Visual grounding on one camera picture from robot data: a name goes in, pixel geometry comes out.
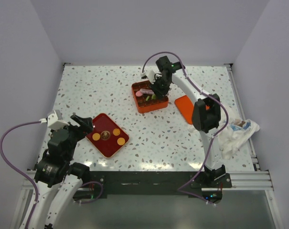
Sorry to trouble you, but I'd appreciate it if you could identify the orange cookie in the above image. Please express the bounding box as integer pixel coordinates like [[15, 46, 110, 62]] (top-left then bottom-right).
[[92, 133, 100, 141], [113, 128, 121, 136], [117, 137, 126, 146]]

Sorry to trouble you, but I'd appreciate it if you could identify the orange compartment cookie box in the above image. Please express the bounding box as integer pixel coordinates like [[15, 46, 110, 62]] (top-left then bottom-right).
[[131, 81, 169, 114]]

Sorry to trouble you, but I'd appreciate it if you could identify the orange cookie lower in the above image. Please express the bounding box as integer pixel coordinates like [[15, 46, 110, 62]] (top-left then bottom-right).
[[117, 137, 126, 146]]

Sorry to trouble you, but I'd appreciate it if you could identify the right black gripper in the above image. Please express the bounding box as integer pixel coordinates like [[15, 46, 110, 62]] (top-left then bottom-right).
[[149, 76, 171, 100]]

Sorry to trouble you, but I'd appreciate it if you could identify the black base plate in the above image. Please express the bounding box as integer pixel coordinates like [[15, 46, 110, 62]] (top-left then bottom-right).
[[72, 170, 231, 203]]

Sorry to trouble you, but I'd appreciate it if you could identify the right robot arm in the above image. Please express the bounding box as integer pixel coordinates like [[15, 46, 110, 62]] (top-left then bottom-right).
[[149, 56, 228, 187]]

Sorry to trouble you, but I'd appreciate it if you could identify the red cookie tray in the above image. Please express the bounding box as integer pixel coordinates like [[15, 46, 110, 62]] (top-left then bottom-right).
[[86, 113, 129, 158]]

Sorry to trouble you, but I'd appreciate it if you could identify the white crumpled plastic bag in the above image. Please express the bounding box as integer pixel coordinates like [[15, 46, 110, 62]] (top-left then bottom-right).
[[188, 103, 260, 160]]

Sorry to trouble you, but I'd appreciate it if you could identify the orange cookie upper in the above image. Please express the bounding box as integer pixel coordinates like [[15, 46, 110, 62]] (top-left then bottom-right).
[[113, 128, 121, 136]]

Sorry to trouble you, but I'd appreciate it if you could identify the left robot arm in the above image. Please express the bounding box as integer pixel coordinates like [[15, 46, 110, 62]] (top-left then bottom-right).
[[20, 110, 94, 229]]

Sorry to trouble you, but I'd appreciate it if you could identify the pink cookie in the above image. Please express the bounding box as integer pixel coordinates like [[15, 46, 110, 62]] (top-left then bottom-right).
[[135, 91, 143, 97]]

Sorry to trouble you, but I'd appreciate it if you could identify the orange box lid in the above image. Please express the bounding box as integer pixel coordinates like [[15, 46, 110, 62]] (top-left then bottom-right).
[[174, 95, 194, 125]]

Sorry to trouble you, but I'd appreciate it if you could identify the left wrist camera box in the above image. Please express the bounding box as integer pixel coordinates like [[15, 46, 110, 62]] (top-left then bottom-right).
[[47, 110, 69, 130]]

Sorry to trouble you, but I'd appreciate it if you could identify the orange cookie left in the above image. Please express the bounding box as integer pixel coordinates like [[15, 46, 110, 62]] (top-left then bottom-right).
[[92, 133, 100, 141]]

